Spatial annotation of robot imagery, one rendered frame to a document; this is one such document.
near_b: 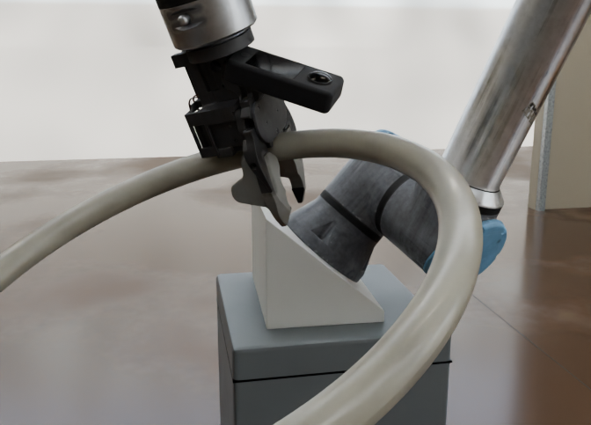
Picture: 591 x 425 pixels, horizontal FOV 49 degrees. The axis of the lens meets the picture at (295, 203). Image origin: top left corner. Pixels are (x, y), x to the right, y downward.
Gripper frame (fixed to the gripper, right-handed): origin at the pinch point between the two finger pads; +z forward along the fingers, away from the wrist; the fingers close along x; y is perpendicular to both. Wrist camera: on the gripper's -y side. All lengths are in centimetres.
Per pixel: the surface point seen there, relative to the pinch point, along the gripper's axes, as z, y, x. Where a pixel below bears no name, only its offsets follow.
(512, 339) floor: 189, 21, -188
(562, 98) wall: 198, 7, -494
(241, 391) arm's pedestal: 41, 28, -10
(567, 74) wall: 180, 1, -502
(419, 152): -8.7, -18.3, 9.1
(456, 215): -8.7, -23.0, 19.7
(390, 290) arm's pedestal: 49, 13, -47
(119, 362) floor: 129, 173, -104
